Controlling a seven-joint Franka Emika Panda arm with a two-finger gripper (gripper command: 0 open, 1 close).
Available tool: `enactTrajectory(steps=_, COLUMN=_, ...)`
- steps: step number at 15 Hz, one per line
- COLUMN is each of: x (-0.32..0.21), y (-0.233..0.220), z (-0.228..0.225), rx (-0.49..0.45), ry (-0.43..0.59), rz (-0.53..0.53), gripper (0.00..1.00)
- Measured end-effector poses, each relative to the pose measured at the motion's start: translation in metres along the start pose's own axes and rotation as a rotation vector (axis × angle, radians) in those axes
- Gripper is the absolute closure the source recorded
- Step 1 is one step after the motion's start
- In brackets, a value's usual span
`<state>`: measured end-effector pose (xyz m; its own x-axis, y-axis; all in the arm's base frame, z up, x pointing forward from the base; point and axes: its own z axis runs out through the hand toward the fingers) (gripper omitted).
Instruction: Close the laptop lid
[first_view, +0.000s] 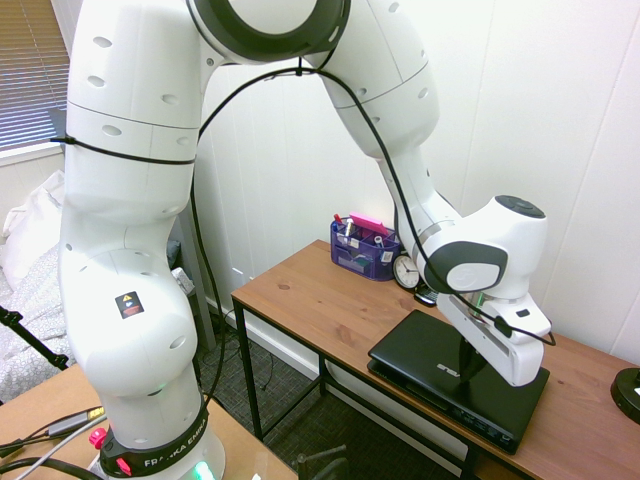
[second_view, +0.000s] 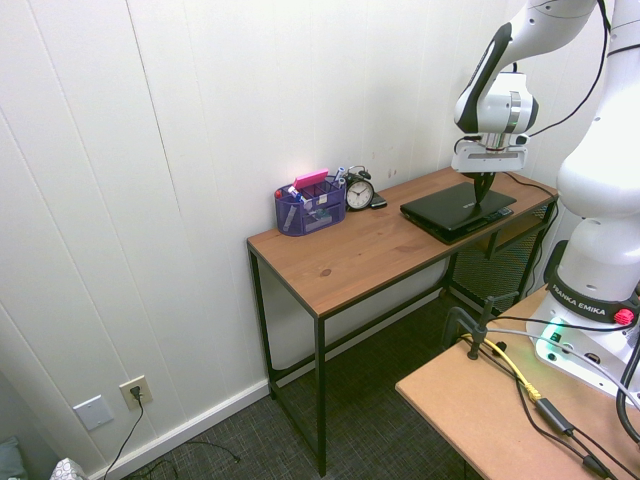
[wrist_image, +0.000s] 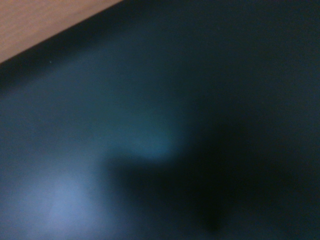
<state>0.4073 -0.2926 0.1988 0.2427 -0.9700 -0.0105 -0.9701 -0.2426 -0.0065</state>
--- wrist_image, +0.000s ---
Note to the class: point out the black laptop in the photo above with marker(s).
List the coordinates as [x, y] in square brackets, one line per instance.
[175, 125]

